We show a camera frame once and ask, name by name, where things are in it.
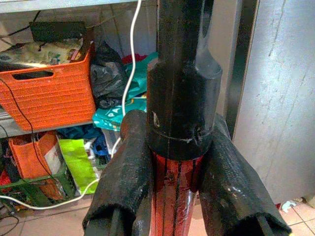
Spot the red cloth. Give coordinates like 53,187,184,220
122,53,148,65

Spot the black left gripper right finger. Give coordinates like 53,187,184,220
199,114,292,236

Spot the green dustpan with red handle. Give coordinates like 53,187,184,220
146,0,223,236

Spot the orange plastic basket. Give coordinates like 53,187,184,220
0,43,96,131

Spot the orange cardboard box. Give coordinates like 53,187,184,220
8,131,66,200

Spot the black plastic bag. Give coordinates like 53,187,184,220
90,40,128,109

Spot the teal printed plastic bag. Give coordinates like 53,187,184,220
93,51,158,131

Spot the patterned printed bag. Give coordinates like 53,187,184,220
0,38,84,68

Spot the white cable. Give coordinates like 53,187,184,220
0,0,143,211

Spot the lime green bag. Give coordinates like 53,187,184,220
58,139,99,195

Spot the black power adapter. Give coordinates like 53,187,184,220
29,21,87,42

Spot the green plastic crate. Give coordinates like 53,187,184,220
0,162,77,207

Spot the grey metal shelf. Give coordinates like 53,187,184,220
0,0,158,138

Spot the white paper scrap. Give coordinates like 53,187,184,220
280,200,297,213

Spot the blue plastic bag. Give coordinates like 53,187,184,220
59,125,103,141

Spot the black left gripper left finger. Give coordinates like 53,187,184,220
82,109,155,236

